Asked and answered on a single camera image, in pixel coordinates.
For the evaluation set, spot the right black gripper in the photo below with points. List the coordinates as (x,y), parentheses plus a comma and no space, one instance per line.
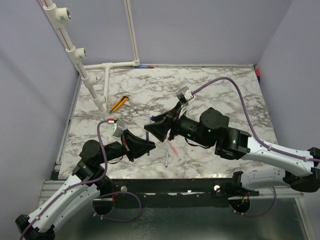
(171,123)

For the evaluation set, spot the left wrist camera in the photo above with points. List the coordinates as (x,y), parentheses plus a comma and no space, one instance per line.
(118,128)

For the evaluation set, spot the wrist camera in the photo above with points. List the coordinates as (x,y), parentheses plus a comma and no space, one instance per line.
(184,95)
(118,128)

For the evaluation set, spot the aluminium frame rail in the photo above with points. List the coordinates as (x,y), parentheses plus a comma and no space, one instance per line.
(49,187)

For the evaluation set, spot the dark blue pen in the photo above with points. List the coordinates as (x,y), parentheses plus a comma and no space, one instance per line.
(148,140)

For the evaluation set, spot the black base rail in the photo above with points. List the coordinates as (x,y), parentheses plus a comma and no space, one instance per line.
(183,193)

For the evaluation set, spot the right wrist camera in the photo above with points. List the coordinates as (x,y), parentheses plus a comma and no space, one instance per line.
(184,95)

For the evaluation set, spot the red clamp at corner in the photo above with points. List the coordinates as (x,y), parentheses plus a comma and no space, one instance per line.
(257,72)

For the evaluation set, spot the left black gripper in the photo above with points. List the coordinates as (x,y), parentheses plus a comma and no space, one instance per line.
(136,145)

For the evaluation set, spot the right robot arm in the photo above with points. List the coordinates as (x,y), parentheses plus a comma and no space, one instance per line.
(293,168)

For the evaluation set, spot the grey pen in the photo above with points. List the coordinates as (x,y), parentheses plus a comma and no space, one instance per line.
(167,159)

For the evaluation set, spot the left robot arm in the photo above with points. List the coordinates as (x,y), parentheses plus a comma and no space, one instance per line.
(87,181)

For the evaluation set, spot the white pvc pipe frame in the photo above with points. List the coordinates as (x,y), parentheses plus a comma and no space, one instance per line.
(97,35)

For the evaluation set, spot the red pen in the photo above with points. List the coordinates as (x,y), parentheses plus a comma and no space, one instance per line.
(173,149)

